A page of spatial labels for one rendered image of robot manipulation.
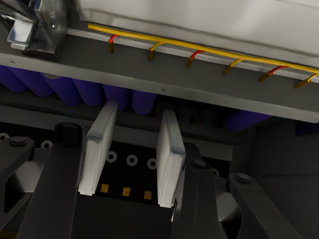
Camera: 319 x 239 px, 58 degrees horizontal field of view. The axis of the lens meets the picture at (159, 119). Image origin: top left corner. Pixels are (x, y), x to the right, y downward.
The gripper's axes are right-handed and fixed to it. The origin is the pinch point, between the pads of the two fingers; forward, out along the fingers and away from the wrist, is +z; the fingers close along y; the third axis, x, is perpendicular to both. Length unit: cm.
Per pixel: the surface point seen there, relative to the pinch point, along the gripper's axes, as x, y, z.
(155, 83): 3.7, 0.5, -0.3
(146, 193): -8.4, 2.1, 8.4
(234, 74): 4.9, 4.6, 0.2
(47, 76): 2.0, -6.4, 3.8
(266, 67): 5.6, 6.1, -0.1
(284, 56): 6.4, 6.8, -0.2
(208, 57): 5.6, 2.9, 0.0
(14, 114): -3.8, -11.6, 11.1
